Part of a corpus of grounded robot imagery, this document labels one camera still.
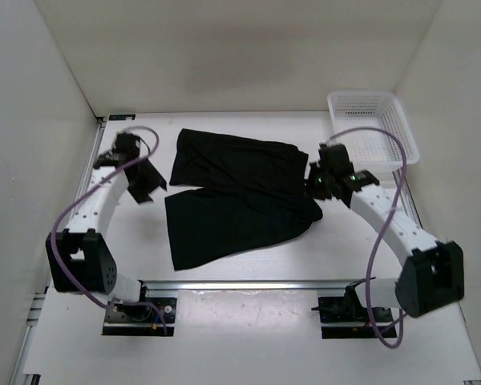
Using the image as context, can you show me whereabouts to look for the black shorts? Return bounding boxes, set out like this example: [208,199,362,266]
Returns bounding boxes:
[165,129,323,271]

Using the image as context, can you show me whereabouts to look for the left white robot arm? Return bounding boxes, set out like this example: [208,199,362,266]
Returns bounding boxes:
[46,148,167,321]

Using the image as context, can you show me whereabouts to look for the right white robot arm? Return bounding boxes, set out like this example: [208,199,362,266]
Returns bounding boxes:
[305,162,464,321]

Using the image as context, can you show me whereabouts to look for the white perforated plastic basket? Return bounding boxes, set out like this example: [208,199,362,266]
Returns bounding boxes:
[327,91,419,174]

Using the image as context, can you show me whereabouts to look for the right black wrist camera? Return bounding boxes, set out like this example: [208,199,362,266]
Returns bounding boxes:
[318,144,354,176]

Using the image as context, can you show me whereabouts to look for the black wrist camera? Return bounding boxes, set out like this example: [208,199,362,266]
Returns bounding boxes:
[318,144,354,176]
[112,132,141,160]

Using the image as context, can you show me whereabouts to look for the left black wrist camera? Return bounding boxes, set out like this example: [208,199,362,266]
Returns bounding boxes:
[112,132,141,160]

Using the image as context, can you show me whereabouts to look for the black corner bracket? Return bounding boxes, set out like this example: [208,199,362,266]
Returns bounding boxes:
[107,114,136,121]

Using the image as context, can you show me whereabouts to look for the aluminium front rail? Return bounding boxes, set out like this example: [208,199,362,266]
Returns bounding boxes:
[144,280,354,291]

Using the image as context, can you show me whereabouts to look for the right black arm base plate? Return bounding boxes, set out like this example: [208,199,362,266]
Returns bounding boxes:
[311,297,398,339]

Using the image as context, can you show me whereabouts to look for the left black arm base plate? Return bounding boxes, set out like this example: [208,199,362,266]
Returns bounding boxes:
[102,287,178,338]

